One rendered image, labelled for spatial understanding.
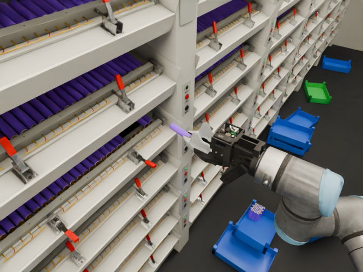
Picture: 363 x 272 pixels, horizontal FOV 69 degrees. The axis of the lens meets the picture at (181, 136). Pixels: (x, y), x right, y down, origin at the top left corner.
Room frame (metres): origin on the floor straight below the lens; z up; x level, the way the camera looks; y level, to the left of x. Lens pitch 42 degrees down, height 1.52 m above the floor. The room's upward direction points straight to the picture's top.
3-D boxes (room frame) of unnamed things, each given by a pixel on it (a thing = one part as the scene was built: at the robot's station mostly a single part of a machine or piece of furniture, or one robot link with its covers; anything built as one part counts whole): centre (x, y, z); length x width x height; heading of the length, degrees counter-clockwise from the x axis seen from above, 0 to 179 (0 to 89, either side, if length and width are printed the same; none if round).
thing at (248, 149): (0.44, -0.13, 1.07); 0.12 x 0.08 x 0.09; 54
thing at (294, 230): (0.34, -0.29, 0.95); 0.12 x 0.09 x 0.12; 93
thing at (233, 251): (0.66, -0.36, 0.04); 0.30 x 0.20 x 0.08; 54
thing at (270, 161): (0.39, -0.20, 1.06); 0.10 x 0.05 x 0.09; 144
